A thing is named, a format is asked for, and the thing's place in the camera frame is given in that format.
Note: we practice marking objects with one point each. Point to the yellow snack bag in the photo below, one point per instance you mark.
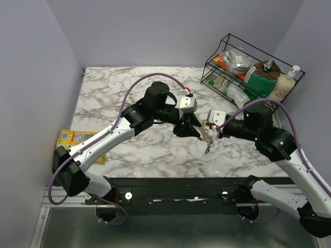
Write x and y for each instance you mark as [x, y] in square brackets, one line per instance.
[69, 138]

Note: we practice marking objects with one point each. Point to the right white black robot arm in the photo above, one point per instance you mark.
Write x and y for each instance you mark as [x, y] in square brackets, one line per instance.
[312, 208]

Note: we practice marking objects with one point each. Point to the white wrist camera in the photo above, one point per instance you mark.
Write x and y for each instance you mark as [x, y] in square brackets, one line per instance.
[215, 119]
[187, 105]

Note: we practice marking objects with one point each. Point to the white pump soap bottle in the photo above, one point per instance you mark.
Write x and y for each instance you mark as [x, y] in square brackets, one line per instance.
[284, 84]

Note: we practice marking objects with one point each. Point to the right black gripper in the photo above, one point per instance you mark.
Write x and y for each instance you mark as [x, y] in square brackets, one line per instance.
[223, 133]

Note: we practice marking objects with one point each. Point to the silver foil bag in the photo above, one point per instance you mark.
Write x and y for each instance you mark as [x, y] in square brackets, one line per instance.
[236, 61]

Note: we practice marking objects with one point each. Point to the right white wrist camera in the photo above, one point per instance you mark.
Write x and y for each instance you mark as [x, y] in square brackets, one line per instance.
[215, 119]

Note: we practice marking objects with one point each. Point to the keyring with keys red tag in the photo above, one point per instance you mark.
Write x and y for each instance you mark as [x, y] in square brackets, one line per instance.
[206, 137]

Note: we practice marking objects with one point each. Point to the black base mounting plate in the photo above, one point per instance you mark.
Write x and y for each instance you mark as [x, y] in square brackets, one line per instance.
[179, 196]

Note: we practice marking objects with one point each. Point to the orange snack bag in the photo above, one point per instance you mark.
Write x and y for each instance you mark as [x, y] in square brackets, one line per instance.
[218, 59]

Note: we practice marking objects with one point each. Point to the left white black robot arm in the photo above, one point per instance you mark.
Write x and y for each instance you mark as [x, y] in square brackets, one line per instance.
[70, 166]

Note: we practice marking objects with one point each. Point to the green brown snack bag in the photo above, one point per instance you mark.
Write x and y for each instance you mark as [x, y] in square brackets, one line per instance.
[261, 79]

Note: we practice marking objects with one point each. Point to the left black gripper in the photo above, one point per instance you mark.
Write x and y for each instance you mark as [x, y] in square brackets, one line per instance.
[187, 129]

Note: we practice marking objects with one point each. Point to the black wire rack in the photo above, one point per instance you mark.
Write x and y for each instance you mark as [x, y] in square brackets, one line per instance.
[212, 70]

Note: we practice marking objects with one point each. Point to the clear plastic packet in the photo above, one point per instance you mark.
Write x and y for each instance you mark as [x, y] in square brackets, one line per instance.
[237, 94]

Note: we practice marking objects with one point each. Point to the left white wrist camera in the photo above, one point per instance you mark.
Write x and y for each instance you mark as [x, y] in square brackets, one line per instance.
[187, 105]

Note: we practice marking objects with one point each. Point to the green white snack packet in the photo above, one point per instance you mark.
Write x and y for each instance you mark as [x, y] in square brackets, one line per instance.
[221, 83]

